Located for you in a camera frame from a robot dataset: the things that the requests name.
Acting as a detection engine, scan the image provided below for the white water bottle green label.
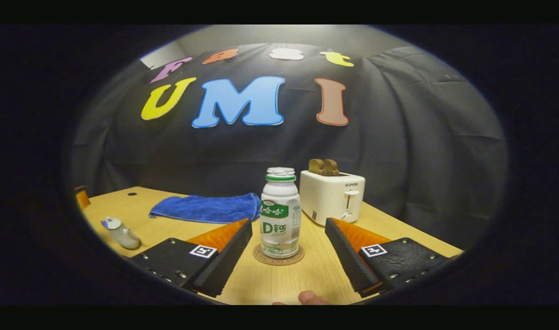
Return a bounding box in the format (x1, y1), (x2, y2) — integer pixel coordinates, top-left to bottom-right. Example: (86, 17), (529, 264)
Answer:
(260, 167), (302, 259)

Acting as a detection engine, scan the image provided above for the white toaster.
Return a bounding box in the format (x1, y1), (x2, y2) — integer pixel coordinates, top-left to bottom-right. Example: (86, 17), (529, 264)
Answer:
(299, 170), (366, 226)

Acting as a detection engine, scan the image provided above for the white teacup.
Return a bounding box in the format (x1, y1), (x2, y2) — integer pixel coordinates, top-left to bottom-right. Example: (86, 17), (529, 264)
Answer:
(101, 220), (141, 250)

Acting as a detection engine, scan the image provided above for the black backdrop cloth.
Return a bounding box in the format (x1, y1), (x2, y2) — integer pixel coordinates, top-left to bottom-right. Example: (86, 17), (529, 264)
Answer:
(71, 42), (509, 250)

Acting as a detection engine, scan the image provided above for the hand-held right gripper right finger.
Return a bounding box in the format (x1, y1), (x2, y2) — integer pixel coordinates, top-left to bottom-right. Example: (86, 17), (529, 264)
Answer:
(325, 217), (449, 297)

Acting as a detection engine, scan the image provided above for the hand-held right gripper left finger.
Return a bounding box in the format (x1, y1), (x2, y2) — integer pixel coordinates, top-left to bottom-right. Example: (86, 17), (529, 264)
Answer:
(128, 219), (253, 297)

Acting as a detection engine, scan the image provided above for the blue towel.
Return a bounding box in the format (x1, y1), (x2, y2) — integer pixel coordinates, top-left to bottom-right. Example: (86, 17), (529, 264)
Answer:
(149, 192), (262, 224)

